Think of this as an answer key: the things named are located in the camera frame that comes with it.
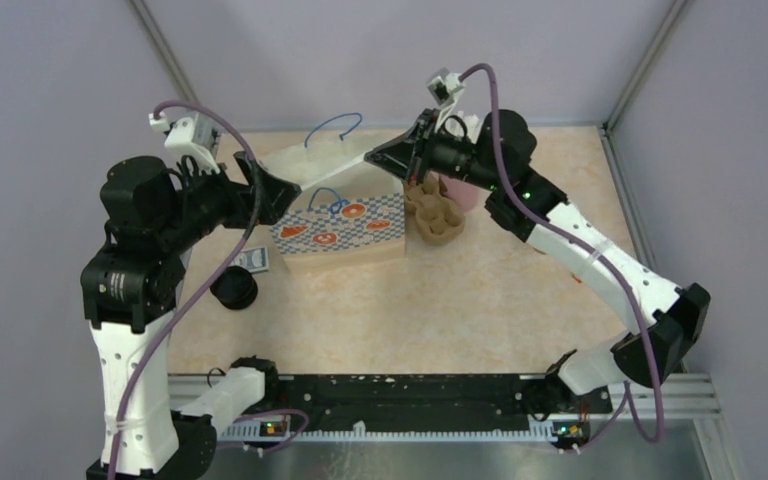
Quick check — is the stack of black lids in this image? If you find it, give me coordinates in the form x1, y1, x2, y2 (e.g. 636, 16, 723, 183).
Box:
210, 266, 259, 310

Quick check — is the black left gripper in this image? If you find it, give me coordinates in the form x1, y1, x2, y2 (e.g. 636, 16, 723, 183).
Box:
157, 148, 300, 252

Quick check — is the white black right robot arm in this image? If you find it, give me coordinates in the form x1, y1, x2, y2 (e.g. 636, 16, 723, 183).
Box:
364, 109, 711, 412

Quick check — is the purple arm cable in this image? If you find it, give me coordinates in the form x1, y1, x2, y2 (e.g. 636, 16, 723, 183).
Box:
105, 99, 312, 480
458, 62, 667, 458

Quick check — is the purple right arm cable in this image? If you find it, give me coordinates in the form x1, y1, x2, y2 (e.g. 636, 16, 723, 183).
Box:
458, 62, 667, 458

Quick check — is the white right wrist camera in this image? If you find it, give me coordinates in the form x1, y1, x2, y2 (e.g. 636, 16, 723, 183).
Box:
426, 68, 464, 132

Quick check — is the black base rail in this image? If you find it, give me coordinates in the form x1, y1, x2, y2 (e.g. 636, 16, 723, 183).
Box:
218, 372, 614, 442

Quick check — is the pink straw holder cup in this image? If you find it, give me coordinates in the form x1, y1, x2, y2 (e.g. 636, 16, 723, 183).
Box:
440, 176, 480, 213

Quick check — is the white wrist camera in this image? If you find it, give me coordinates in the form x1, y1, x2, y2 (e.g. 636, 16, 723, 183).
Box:
148, 111, 221, 174
426, 68, 464, 132

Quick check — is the brown pulp cup carrier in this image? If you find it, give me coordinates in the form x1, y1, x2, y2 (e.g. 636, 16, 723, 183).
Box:
403, 174, 466, 246

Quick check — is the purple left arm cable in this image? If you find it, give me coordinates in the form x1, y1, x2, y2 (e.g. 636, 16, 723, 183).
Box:
105, 99, 312, 480

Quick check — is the small printed card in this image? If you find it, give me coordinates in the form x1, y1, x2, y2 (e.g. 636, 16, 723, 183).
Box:
230, 246, 270, 274

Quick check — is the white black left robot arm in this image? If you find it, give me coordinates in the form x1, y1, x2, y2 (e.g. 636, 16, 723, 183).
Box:
80, 152, 302, 479

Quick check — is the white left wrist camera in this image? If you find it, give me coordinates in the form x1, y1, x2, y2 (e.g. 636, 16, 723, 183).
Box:
148, 111, 221, 174

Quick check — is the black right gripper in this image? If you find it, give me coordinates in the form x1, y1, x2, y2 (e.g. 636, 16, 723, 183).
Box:
364, 109, 503, 193

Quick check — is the blue checkered paper bag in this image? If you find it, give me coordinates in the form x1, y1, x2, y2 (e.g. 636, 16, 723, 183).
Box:
261, 112, 406, 274

